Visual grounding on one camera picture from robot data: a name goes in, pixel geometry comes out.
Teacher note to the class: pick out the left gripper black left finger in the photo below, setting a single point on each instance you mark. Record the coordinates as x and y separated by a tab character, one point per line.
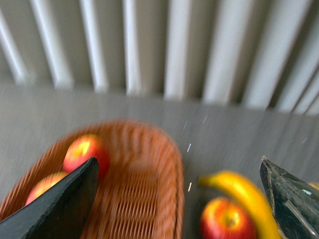
60	212

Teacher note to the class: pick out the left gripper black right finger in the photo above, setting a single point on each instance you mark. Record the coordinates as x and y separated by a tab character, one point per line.
294	203

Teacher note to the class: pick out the yellow banana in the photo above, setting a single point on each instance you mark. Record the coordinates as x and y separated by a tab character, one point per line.
315	185
249	196

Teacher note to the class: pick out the red yellow apple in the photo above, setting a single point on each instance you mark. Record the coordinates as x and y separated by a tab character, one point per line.
223	218

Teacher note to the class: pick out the red apple in basket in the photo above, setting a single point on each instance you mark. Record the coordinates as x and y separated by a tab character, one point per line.
84	147
43	185

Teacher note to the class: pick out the left brown wicker basket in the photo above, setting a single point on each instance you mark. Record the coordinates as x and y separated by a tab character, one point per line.
141	195

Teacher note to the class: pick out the white pleated curtain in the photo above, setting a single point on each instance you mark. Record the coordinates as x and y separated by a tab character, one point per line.
258	53

